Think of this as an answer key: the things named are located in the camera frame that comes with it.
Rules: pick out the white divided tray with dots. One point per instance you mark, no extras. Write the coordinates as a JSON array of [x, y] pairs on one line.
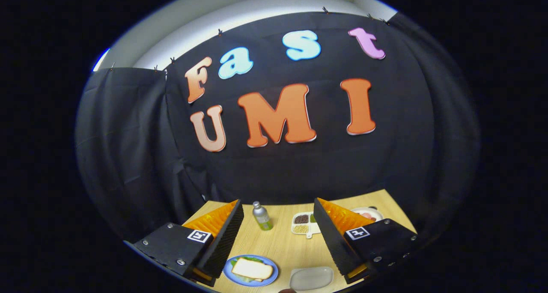
[[314, 229]]

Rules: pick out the blue round plate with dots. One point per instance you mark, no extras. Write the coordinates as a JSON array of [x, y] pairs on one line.
[[270, 280]]

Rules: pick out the green label metal bottle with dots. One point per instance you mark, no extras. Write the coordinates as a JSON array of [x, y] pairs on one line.
[[262, 218]]

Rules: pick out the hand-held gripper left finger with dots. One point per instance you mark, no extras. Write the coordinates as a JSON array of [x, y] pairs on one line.
[[224, 246]]

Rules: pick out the white bread slice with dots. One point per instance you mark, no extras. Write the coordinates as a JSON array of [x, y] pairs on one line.
[[252, 268]]

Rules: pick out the small white dish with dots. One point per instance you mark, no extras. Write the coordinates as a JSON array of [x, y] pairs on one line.
[[311, 278]]

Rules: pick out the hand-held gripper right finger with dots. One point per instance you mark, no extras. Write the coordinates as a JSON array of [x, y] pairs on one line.
[[336, 246]]

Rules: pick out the white oval plate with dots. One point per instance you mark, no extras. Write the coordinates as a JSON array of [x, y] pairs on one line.
[[377, 212]]

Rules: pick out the pile of dark red beans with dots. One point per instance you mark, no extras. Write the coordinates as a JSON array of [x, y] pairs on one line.
[[301, 219]]

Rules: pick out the pile of yellow soybeans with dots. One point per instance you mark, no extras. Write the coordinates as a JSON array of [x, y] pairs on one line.
[[300, 228]]

